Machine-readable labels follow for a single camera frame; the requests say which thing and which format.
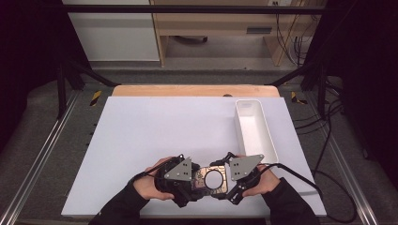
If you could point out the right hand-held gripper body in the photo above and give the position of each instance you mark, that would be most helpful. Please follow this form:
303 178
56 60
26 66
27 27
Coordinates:
244 175

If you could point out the person's right hand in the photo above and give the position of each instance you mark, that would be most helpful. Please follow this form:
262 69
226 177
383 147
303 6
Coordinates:
266 182

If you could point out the black curtain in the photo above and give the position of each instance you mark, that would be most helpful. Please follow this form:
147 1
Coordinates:
366 78
28 62

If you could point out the person's left hand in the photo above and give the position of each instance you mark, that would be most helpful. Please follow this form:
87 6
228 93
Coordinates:
148 186

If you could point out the grey desk label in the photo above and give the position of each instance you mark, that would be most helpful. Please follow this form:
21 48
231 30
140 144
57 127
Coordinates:
259 30

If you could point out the black horizontal bar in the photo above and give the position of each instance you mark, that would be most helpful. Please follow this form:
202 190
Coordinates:
187 9

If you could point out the white table cover sheet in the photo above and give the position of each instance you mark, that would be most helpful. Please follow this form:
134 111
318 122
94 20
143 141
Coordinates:
156 131

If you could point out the yellow black striped tape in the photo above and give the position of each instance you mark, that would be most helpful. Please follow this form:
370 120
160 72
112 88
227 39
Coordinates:
296 98
95 97

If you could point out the white plastic bin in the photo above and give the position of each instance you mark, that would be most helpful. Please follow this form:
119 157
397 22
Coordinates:
254 131

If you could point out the white cabinet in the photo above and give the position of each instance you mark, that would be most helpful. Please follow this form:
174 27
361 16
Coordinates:
115 34

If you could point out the wooden desk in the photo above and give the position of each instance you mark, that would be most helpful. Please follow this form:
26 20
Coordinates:
216 22

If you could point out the aluminium rail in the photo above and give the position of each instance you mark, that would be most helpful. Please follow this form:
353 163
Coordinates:
37 159
350 175

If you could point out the dark rectangular circuit board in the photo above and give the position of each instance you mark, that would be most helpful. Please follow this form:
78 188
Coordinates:
213 179

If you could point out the black metal frame stand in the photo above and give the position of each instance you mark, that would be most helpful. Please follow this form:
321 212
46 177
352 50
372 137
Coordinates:
78 78
309 78

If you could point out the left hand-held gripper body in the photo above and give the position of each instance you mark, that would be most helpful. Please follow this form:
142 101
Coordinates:
178 175

